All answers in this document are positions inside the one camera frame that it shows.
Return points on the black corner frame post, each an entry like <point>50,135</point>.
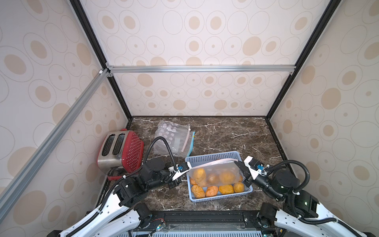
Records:
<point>96,47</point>
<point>316,34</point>

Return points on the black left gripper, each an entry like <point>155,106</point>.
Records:
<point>175,182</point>

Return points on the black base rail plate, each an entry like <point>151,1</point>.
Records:
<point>207,219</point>

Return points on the red steel toaster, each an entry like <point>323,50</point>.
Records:
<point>121,151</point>

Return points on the clear pink zipper bag spare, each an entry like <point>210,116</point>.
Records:
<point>178,137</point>

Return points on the yellow potato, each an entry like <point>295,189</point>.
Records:
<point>226,189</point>
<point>227,177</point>

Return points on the orange wrinkled potato front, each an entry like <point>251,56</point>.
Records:
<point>211,191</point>

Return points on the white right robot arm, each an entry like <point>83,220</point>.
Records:
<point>302,213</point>

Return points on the black corner frame post left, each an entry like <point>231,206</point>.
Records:
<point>96,47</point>

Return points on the brown orange potato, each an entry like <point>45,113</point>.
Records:
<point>213,179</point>

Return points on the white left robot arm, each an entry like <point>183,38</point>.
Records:
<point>121,209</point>

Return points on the silver aluminium rail back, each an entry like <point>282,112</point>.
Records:
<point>202,69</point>

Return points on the light blue plastic basket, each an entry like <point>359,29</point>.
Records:
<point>202,159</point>

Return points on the clear pink zipper bag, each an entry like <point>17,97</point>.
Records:
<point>217,167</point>

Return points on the silver aluminium rail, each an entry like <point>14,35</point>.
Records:
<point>21,181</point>
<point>202,69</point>

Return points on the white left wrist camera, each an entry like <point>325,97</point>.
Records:
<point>178,171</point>

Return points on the black corner frame post right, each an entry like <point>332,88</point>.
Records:
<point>316,34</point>

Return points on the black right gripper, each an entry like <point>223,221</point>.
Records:
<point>249,177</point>

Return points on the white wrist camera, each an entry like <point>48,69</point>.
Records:
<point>254,166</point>
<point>178,171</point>

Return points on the clear blue zipper bag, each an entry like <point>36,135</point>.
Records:
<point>191,144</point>

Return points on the silver aluminium rail left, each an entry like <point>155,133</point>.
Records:
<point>21,181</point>

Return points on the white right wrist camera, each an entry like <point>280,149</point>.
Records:
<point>254,166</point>

